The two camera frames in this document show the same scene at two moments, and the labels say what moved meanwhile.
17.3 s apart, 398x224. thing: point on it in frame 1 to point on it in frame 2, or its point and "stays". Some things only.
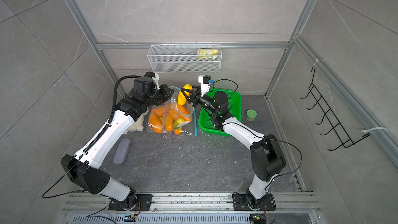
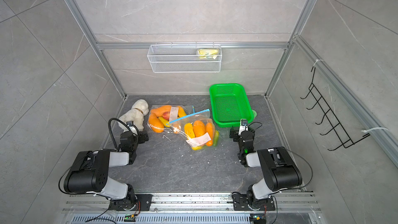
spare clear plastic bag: x=183 y=113 to x=198 y=129
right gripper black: x=196 y=100 to x=236 y=133
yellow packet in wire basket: x=207 y=53 stays
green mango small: x=177 y=122 to x=216 y=138
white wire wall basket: x=185 y=58 stays
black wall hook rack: x=329 y=115 stays
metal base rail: x=290 y=207 stays
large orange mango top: x=183 y=110 to x=199 y=128
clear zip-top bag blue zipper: x=179 y=116 to x=159 y=115
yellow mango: x=182 y=100 to x=189 y=129
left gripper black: x=165 y=96 to x=141 y=139
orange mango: x=156 y=118 stays
